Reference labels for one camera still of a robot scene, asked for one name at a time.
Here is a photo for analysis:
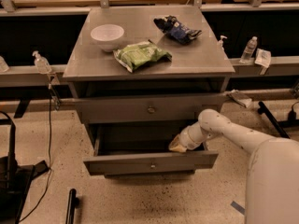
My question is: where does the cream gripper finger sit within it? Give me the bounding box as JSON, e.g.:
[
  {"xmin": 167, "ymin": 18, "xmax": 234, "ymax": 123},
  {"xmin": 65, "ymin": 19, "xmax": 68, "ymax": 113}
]
[
  {"xmin": 169, "ymin": 145, "xmax": 187, "ymax": 153},
  {"xmin": 168, "ymin": 134, "xmax": 182, "ymax": 148}
]

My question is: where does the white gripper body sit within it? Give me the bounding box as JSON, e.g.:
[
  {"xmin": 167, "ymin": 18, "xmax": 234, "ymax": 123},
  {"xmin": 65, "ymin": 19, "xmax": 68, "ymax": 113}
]
[{"xmin": 180, "ymin": 124, "xmax": 205, "ymax": 150}]

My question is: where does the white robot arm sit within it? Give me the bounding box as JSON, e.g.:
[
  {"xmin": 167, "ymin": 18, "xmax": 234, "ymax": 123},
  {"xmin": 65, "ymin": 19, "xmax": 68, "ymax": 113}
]
[{"xmin": 169, "ymin": 109, "xmax": 299, "ymax": 224}]

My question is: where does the grey top drawer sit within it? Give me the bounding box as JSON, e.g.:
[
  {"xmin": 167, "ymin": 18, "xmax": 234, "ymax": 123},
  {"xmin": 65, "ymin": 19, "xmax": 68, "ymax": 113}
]
[{"xmin": 75, "ymin": 93, "xmax": 227, "ymax": 123}]

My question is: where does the grey drawer cabinet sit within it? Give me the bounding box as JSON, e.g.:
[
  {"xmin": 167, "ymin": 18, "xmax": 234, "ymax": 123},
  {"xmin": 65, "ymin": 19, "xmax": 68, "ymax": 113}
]
[{"xmin": 64, "ymin": 6, "xmax": 234, "ymax": 176}]

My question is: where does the folded grey cloth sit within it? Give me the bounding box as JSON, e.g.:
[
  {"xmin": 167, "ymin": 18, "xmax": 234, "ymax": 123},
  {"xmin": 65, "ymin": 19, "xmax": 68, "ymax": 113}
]
[{"xmin": 228, "ymin": 90, "xmax": 252, "ymax": 108}]

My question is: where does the black stand leg right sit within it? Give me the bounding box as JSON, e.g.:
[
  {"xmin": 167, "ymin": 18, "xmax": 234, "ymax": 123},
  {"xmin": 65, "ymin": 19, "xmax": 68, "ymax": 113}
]
[{"xmin": 257, "ymin": 101, "xmax": 299, "ymax": 138}]

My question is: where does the green chip bag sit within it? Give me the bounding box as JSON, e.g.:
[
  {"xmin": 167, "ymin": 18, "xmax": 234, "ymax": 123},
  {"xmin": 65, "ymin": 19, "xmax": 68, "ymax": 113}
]
[{"xmin": 113, "ymin": 40, "xmax": 172, "ymax": 73}]

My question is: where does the clear plastic water bottle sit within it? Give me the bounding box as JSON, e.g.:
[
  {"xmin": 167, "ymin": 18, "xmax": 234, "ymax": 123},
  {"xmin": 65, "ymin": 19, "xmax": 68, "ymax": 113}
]
[{"xmin": 240, "ymin": 36, "xmax": 257, "ymax": 63}]

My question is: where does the small white pump bottle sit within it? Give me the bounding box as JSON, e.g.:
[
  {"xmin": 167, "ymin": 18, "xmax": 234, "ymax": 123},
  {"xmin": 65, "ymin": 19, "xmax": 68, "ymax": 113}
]
[{"xmin": 218, "ymin": 35, "xmax": 228, "ymax": 51}]

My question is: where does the white wipes packet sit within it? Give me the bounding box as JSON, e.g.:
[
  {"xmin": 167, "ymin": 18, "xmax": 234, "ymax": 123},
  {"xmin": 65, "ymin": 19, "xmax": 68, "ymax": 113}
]
[{"xmin": 254, "ymin": 49, "xmax": 271, "ymax": 68}]

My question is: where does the blue chip bag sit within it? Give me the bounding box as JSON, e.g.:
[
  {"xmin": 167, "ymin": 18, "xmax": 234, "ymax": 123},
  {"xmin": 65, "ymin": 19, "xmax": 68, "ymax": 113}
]
[{"xmin": 153, "ymin": 16, "xmax": 202, "ymax": 45}]

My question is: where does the black floor bar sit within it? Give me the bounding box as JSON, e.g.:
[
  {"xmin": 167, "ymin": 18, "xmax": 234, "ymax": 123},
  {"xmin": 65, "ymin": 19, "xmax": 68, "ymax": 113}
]
[{"xmin": 65, "ymin": 189, "xmax": 79, "ymax": 224}]

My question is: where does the white bowl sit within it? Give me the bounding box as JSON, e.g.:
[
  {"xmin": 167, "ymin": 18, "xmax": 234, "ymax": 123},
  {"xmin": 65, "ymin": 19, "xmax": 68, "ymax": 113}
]
[{"xmin": 91, "ymin": 24, "xmax": 124, "ymax": 52}]

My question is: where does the black stand base left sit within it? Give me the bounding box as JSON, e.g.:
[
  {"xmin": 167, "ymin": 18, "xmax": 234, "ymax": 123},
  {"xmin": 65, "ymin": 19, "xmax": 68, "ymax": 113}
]
[{"xmin": 0, "ymin": 111, "xmax": 50, "ymax": 224}]

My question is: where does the clear bottle far left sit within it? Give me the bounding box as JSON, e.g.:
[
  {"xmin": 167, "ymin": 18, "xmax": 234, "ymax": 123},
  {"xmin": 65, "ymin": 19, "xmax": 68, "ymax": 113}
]
[{"xmin": 0, "ymin": 56, "xmax": 9, "ymax": 72}]

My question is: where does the black cable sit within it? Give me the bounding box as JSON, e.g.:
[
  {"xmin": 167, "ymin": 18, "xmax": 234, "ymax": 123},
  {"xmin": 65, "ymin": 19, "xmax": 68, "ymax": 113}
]
[{"xmin": 18, "ymin": 83, "xmax": 54, "ymax": 223}]

